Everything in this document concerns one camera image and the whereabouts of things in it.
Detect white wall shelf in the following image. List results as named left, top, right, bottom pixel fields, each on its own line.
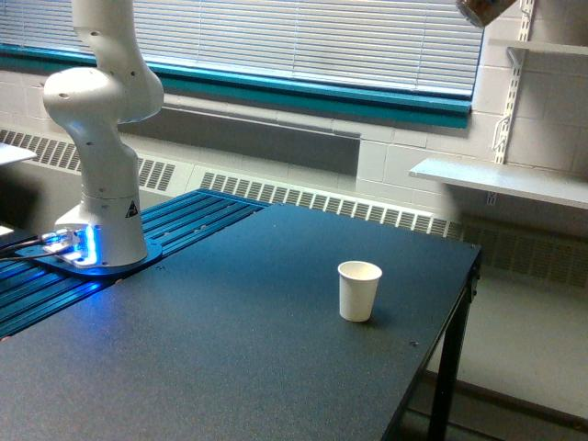
left=409, top=157, right=587, bottom=209
left=489, top=39, right=588, bottom=56

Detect black table leg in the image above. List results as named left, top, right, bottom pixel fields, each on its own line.
left=427, top=257, right=481, bottom=440

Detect white paper cup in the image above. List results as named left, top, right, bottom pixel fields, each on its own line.
left=337, top=261, right=382, bottom=322

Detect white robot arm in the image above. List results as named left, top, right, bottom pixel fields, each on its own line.
left=43, top=1, right=164, bottom=269

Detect white tabletop at left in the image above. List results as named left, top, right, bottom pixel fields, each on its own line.
left=0, top=142, right=37, bottom=165

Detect clear plastic cup with nuts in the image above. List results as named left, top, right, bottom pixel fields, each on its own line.
left=455, top=0, right=515, bottom=28

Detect white window blinds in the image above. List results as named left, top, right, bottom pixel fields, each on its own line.
left=0, top=0, right=486, bottom=98

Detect teal window sill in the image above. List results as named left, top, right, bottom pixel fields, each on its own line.
left=0, top=42, right=473, bottom=130

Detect blue aluminium rail platform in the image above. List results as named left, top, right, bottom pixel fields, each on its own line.
left=1, top=189, right=268, bottom=337

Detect black cables at base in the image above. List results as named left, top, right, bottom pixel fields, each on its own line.
left=0, top=233, right=61, bottom=263

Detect white lower wall shelf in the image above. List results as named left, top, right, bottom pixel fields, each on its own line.
left=409, top=157, right=587, bottom=209

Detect baseboard radiator grille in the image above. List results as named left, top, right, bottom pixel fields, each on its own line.
left=1, top=130, right=587, bottom=287

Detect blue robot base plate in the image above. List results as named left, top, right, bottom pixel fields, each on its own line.
left=32, top=241, right=163, bottom=279

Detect white shelf rail bracket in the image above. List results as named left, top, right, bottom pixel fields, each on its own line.
left=492, top=0, right=535, bottom=164

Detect white upper wall shelf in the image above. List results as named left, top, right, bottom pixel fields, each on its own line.
left=489, top=39, right=588, bottom=56

